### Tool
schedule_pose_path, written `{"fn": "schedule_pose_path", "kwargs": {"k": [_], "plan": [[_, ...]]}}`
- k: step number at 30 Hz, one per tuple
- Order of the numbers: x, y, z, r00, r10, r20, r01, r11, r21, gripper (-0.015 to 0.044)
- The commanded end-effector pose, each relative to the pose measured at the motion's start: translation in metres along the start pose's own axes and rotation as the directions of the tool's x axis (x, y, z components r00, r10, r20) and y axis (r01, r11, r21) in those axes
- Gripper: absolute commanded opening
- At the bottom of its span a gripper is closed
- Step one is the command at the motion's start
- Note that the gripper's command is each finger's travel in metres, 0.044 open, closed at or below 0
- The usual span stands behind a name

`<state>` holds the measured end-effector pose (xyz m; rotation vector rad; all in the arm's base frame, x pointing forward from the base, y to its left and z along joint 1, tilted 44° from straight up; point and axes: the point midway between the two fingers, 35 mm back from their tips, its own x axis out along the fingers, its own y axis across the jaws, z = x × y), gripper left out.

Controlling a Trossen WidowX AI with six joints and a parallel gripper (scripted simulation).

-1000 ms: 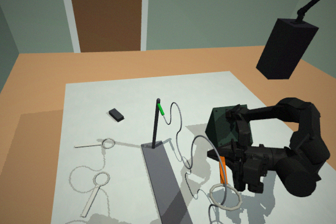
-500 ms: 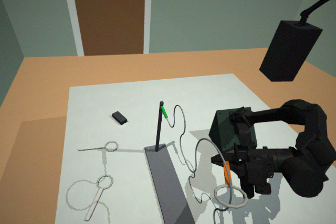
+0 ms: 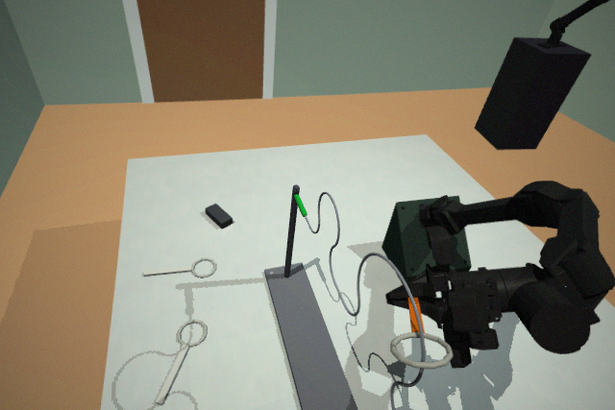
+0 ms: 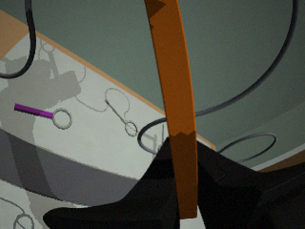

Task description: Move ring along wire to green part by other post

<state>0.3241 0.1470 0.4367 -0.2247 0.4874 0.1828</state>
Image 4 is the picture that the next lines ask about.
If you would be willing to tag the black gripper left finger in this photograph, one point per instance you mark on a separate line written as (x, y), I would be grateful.
(151, 204)

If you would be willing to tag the purple handle with grey loop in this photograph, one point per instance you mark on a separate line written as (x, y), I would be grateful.
(42, 113)

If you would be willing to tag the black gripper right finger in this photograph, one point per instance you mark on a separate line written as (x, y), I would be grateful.
(232, 196)

